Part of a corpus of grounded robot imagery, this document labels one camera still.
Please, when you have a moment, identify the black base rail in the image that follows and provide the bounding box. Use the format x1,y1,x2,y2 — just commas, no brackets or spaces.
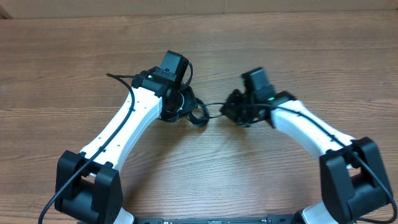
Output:
132,214,300,224

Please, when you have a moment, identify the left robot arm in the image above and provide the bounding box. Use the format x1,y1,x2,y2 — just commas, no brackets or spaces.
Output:
49,50,195,223

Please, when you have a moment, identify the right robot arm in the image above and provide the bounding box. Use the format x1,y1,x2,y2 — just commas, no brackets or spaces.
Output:
220,67,397,224

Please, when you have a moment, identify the black usb cable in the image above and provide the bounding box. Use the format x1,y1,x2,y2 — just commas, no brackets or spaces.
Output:
186,98,228,128

